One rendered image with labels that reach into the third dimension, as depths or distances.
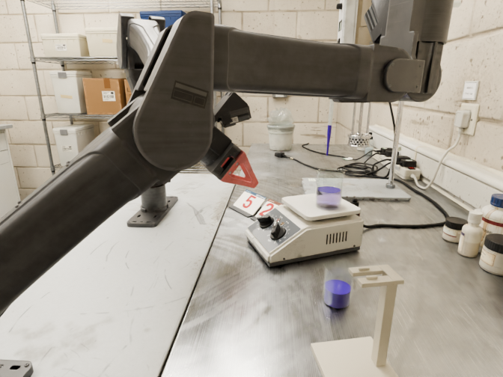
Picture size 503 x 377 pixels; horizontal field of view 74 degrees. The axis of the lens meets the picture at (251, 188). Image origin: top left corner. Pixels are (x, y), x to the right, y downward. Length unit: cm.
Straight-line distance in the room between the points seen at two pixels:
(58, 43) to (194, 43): 290
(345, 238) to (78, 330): 46
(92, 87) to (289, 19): 168
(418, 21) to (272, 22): 265
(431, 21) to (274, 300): 42
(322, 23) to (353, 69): 273
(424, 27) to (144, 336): 51
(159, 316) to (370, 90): 40
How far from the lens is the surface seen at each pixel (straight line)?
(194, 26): 28
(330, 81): 37
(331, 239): 65
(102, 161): 29
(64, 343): 52
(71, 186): 30
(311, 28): 309
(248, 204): 87
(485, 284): 69
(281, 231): 63
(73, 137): 310
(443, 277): 67
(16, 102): 386
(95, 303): 58
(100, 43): 297
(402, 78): 42
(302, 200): 69
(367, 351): 47
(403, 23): 46
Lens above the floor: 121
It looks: 17 degrees down
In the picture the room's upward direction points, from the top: straight up
